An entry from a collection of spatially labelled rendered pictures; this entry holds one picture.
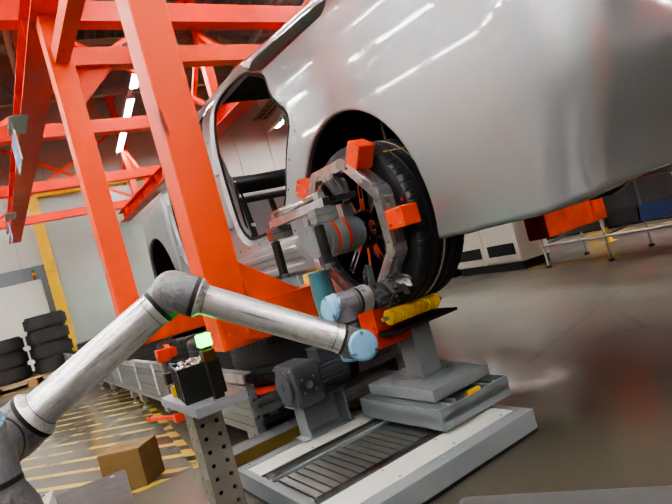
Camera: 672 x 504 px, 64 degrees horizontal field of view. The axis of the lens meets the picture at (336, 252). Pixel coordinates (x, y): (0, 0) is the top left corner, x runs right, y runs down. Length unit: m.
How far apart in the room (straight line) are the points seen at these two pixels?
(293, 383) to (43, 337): 8.17
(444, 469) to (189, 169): 1.49
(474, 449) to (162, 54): 1.93
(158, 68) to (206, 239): 0.73
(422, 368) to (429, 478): 0.54
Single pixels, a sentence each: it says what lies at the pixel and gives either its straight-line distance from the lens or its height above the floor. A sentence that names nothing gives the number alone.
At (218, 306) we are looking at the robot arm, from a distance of 1.54.
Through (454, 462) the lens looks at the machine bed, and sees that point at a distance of 1.84.
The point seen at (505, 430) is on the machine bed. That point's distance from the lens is 1.99.
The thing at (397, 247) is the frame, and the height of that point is 0.75.
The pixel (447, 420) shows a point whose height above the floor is 0.13.
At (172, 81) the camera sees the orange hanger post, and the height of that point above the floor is 1.66.
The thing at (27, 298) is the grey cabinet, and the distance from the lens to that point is 12.88.
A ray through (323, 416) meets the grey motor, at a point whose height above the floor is 0.12.
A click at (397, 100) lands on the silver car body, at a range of 1.88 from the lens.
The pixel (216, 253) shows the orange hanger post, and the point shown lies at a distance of 2.29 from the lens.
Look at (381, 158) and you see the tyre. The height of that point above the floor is 1.07.
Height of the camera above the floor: 0.79
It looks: level
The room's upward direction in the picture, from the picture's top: 15 degrees counter-clockwise
